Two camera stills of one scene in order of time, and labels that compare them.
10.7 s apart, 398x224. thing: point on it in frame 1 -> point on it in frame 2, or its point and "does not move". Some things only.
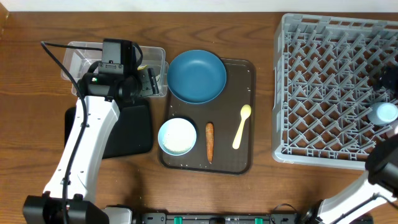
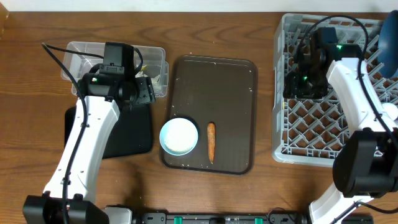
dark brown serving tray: x=224 y=114 does not move
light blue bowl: x=177 y=136 does not move
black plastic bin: x=130 y=134 does not move
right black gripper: x=388 y=80 -> x=293 y=89
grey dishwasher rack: x=323 y=87 does not move
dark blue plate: x=196 y=76 -> x=387 y=53
